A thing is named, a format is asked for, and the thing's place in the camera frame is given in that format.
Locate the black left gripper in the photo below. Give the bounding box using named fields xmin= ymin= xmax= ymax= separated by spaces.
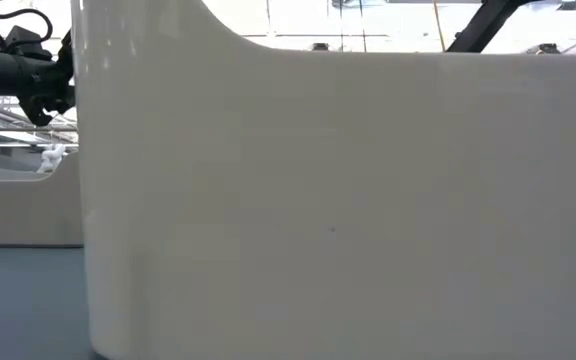
xmin=16 ymin=28 xmax=77 ymax=127

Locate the metal railing bar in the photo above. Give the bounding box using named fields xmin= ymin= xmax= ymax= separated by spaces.
xmin=0 ymin=126 xmax=79 ymax=133

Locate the translucent plastic bin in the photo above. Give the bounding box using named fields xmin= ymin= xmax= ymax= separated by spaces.
xmin=0 ymin=152 xmax=85 ymax=248

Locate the white opaque plastic bin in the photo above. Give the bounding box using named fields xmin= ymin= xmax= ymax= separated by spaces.
xmin=70 ymin=0 xmax=576 ymax=360

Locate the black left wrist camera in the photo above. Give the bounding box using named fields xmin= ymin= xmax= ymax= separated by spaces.
xmin=4 ymin=24 xmax=45 ymax=53

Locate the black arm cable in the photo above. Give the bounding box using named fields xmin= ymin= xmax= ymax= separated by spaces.
xmin=0 ymin=7 xmax=55 ymax=51

